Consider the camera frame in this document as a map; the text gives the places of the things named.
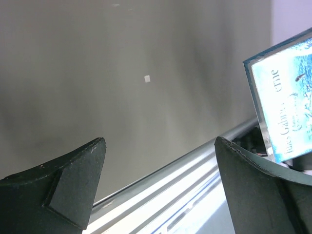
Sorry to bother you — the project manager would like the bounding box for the teal blue cover book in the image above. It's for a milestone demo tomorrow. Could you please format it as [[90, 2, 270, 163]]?
[[243, 28, 312, 163]]

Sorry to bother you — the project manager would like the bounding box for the aluminium mounting rail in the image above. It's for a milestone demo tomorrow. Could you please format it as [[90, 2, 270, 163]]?
[[85, 118, 261, 234]]

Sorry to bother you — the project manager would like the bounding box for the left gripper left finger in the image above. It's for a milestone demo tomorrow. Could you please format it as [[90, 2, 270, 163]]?
[[0, 137, 106, 234]]

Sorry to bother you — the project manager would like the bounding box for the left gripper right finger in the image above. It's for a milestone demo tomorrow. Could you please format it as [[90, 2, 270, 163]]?
[[214, 136, 312, 234]]

